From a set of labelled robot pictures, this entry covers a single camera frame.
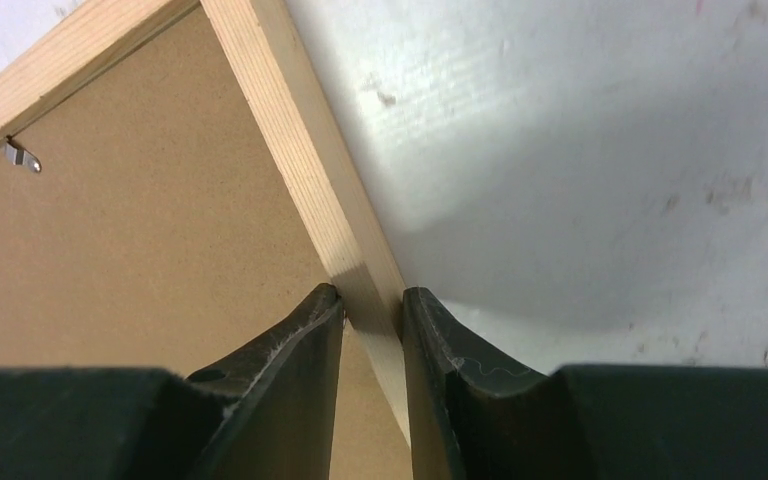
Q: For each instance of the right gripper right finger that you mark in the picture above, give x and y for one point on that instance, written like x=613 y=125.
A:
x=477 y=413

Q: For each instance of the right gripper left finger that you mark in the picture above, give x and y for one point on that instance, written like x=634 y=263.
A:
x=264 y=411

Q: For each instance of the brown cardboard backing board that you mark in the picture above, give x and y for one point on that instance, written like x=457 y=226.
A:
x=145 y=224

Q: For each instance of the wooden picture frame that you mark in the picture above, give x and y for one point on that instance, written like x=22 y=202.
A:
x=273 y=70

